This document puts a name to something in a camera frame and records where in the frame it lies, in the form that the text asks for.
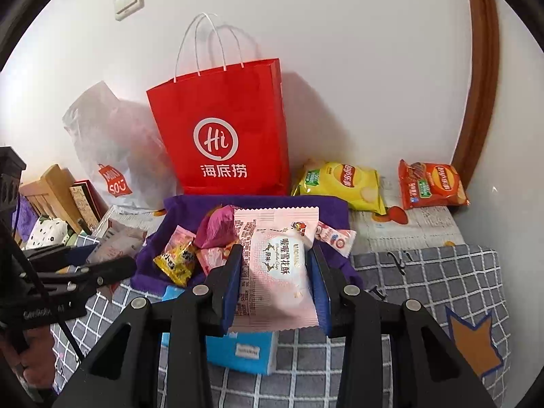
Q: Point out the patterned box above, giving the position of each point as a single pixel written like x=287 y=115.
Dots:
x=87 y=204

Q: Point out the magenta snack packet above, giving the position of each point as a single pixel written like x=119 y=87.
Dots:
x=216 y=225

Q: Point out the white pink snack packet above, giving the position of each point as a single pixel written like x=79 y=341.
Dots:
x=338 y=238

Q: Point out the red paper bag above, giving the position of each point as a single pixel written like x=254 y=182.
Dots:
x=221 y=136

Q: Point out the large pink pastry packet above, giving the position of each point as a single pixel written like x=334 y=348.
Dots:
x=276 y=263

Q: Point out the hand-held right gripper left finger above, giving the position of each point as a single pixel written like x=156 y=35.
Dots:
x=231 y=280

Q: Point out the blue tissue pack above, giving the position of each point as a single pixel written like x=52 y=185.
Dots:
x=238 y=348

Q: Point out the white black-spotted cloth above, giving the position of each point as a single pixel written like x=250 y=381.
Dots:
x=46 y=229

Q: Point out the small pink snack packet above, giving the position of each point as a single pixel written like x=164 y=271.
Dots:
x=214 y=259

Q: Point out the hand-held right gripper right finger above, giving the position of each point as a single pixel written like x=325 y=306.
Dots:
x=318 y=289

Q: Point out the white light switch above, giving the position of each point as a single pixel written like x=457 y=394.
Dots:
x=128 y=0

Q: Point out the person's left hand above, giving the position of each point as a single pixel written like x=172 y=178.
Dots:
x=29 y=357

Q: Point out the clear plastic packet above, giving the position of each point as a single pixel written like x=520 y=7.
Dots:
x=119 y=238

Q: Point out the purple towel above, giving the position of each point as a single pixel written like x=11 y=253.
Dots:
x=263 y=201

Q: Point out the brown wooden door frame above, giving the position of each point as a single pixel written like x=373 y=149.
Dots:
x=480 y=72

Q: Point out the white plastic bag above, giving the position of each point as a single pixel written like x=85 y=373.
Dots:
x=119 y=144

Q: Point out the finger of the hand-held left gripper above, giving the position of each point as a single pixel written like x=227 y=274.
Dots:
x=80 y=253
x=110 y=270

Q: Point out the yellow snack packet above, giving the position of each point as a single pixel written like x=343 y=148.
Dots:
x=174 y=263

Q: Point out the yellow chip bag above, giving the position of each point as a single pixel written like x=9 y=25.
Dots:
x=340 y=182

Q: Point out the purple cloth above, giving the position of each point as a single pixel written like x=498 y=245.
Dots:
x=25 y=216

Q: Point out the grey checked bedsheet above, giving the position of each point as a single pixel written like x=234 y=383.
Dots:
x=425 y=280

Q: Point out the red chip bag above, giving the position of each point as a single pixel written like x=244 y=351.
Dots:
x=429 y=187

